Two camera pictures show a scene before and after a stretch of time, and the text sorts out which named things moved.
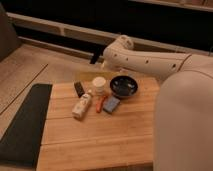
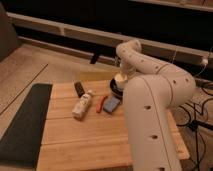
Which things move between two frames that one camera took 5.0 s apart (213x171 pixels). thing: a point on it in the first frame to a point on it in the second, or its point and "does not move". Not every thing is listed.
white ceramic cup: (99, 83) to (120, 79)
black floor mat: (20, 144) does not move
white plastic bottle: (82, 106) does not move
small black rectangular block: (79, 89) does not move
